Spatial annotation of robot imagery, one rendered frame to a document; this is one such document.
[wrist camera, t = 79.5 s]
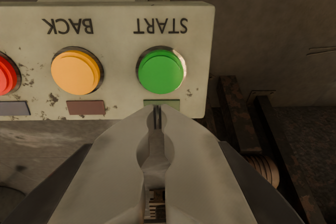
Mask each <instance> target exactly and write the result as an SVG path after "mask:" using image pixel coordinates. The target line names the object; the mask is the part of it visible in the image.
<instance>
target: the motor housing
mask: <svg viewBox="0 0 336 224"><path fill-rule="evenodd" d="M216 91H217V95H218V100H219V104H220V108H221V112H222V116H223V120H224V124H225V128H226V132H227V136H228V140H229V144H230V145H231V146H232V147H233V148H234V149H235V150H236V151H237V152H238V153H239V154H240V155H241V156H242V157H243V158H244V159H245V160H247V161H248V162H249V163H250V164H251V165H252V166H253V167H254V168H255V169H256V170H257V171H258V172H259V173H260V174H261V175H262V176H263V177H264V178H265V179H266V180H267V181H269V182H270V183H271V184H272V185H273V186H274V187H275V188H276V189H277V187H278V185H279V181H280V177H279V171H278V168H277V166H276V164H275V162H274V161H273V160H272V159H271V158H270V157H268V156H264V155H259V153H260V152H261V151H262V149H261V146H260V143H259V140H258V138H257V135H256V132H255V129H254V126H253V123H252V121H251V118H250V115H249V112H248V109H247V106H246V104H245V101H244V98H243V95H242V92H241V90H240V87H239V84H238V81H237V78H236V76H235V75H221V76H219V80H218V84H217V87H216Z"/></svg>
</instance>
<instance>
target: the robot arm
mask: <svg viewBox="0 0 336 224"><path fill-rule="evenodd" d="M158 117H159V130H162V132H163V133H164V155H165V157H166V158H167V159H168V160H169V162H170V167H169V168H168V169H167V171H166V173H165V214H166V224H305V223H304V222H303V220H302V219H301V218H300V216H299V215H298V214H297V212H296V211H295V210H294V209H293V207H292V206H291V205H290V204H289V202H288V201H287V200H286V199H285V198H284V197H283V196H282V195H281V194H280V192H279V191H278V190H277V189H276V188H275V187H274V186H273V185H272V184H271V183H270V182H269V181H267V180H266V179H265V178H264V177H263V176H262V175H261V174H260V173H259V172H258V171H257V170H256V169H255V168H254V167H253V166H252V165H251V164H250V163H249V162H248V161H247V160H245V159H244V158H243V157H242V156H241V155H240V154H239V153H238V152H237V151H236V150H235V149H234V148H233V147H232V146H231V145H230V144H229V143H228V142H227V141H220V140H219V139H218V138H217V137H216V136H215V135H214V134H212V133H211V132H210V131H209V130H208V129H207V128H205V127H204V126H203V125H201V124H200V123H198V122H196V121H195V120H193V119H191V118H190V117H188V116H186V115H184V114H183V113H181V112H179V111H177V110H175V109H174V108H172V107H170V106H168V105H167V104H162V105H155V104H150V105H147V106H145V107H143V108H142V109H140V110H138V111H136V112H134V113H133V114H131V115H129V116H127V117H126V118H124V119H122V120H120V121H119V122H117V123H116V124H114V125H113V126H111V127H110V128H108V129H107V130H106V131H105V132H103V133H102V134H101V135H100V136H99V137H97V138H96V139H95V140H94V141H93V142H92V143H91V144H88V143H84V144H83V145H82V146H81V147H80V148H79V149H78V150H77V151H75V152H74V153H73V154H72V155H71V156H70V157H69V158H68V159H66V160H65V161H64V162H63V163H62V164H61V165H60V166H59V167H58V168H56V169H55V170H54V171H53V172H52V173H51V174H50V175H49V176H48V177H46V178H45V179H44V180H43V181H42V182H41V183H40V184H39V185H38V186H36V187H35V188H34V189H33V190H32V191H31V192H30V193H29V194H28V195H27V196H26V197H25V198H24V199H23V200H22V201H21V202H20V203H19V204H18V205H17V206H16V207H15V208H14V209H13V210H12V211H11V212H10V213H9V214H8V216H7V217H6V218H5V219H4V220H3V221H2V223H1V224H144V216H145V208H146V195H145V183H144V174H143V172H142V170H141V167H142V165H143V163H144V162H145V160H146V159H147V158H148V157H149V155H150V144H149V137H150V135H151V134H152V133H153V132H154V130H157V124H158Z"/></svg>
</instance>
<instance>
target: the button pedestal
mask: <svg viewBox="0 0 336 224"><path fill-rule="evenodd" d="M215 10H216V9H215V6H214V5H212V4H210V3H207V2H204V1H148V0H38V1H0V56H1V57H3V58H4V59H5V60H7V61H8V62H9V63H10V65H11V66H12V67H13V69H14V70H15V73H16V77H17V83H16V86H15V88H14V89H13V90H11V91H10V92H8V93H7V94H4V95H1V96H0V101H26V103H27V106H28V108H29V111H30V113H31V115H28V116H0V121H22V120H105V119H124V118H126V117H127V116H129V115H131V114H133V113H134V112H136V111H138V110H140V109H142V108H143V107H144V100H176V99H179V100H180V109H179V111H180V112H181V113H183V114H184V115H186V116H188V117H190V118H203V117H204V115H205V109H206V99H207V89H208V79H209V69H210V59H211V50H212V40H213V30H214V20H215ZM69 50H77V51H81V52H84V53H85V54H87V55H89V56H90V57H91V58H92V59H93V60H94V61H95V62H96V63H97V65H98V67H99V71H100V80H99V83H98V85H97V86H96V87H95V89H94V90H93V91H92V92H90V93H88V94H84V95H75V94H71V93H68V92H66V91H64V90H63V89H61V88H60V87H59V86H58V85H57V84H56V82H55V81H54V79H53V76H52V72H51V66H52V62H53V60H54V59H55V58H56V57H57V56H58V55H60V54H61V53H63V52H65V51H69ZM154 50H167V51H170V52H172V53H174V54H175V55H176V56H177V57H178V58H179V59H180V61H181V63H182V66H183V73H184V74H183V80H182V82H181V84H180V85H179V87H178V88H177V89H175V90H174V91H172V92H170V93H167V94H156V93H152V92H150V91H148V90H147V89H145V88H144V87H143V85H142V84H141V82H140V79H139V75H138V70H139V66H140V63H141V61H142V59H143V58H144V57H145V56H146V55H147V54H148V53H150V52H152V51H154ZM81 100H103V102H104V108H105V115H70V114H69V111H68V107H67V103H66V101H81Z"/></svg>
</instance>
